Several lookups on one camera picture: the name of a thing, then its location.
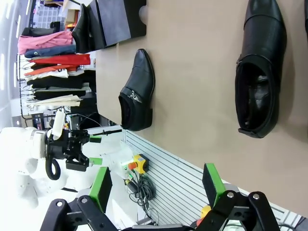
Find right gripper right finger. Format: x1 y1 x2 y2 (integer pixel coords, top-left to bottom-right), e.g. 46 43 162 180
196 163 281 231

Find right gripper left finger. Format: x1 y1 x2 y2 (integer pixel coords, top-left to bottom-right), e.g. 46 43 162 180
39 166 121 231

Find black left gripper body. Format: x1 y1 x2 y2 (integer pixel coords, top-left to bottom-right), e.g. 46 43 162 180
46 129 85 160

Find black green finger of the left gripper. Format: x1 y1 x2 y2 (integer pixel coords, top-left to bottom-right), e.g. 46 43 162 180
65 153 103 172
81 135 102 144

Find black leather dress shoe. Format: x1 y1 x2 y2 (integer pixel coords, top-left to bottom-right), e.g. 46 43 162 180
71 3 97 54
117 48 155 132
235 0 288 139

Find black shoe stand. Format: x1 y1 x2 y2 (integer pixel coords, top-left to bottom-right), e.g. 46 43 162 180
88 0 108 51
95 0 148 48

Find yellow emergency stop button box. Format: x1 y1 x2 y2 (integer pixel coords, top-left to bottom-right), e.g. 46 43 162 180
127 153 150 174
196 205 213 228

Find white slatted aluminium panel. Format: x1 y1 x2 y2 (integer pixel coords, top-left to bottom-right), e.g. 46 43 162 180
122 129 303 228

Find beige hanging garment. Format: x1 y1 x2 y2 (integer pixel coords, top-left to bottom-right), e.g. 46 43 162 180
33 94 83 107

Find black hanging garments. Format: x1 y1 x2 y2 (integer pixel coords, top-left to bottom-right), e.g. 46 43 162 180
26 71 97 100

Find white printed T-shirt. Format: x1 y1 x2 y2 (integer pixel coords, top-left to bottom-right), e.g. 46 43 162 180
25 65 85 80

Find orange hanging garment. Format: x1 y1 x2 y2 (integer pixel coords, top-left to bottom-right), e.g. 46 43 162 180
23 64 62 77

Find red hanging jacket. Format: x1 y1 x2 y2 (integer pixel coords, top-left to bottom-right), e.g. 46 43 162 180
29 53 91 66

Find black metal clothes rack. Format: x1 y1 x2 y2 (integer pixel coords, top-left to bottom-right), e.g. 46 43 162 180
16 53 36 121

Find navy hanging jacket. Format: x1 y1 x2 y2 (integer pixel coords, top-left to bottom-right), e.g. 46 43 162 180
24 44 78 59

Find pink hanging jacket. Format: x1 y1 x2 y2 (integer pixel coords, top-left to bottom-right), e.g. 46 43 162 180
17 30 75 56

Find black jacket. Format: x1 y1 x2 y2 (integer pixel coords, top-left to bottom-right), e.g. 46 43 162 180
21 21 61 37

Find brown cardboard box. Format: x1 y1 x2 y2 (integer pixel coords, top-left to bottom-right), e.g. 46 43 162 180
65 9 83 25

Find clear drawer storage organizer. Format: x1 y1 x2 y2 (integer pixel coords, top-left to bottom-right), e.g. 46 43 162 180
30 0 73 25

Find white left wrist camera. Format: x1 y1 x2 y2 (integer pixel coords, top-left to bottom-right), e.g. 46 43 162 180
51 110 66 141

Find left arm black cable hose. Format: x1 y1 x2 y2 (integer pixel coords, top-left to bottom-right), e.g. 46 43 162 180
45 144 61 181

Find black coiled cable bundle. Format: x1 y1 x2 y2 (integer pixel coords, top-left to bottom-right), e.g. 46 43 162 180
124 172 157 215

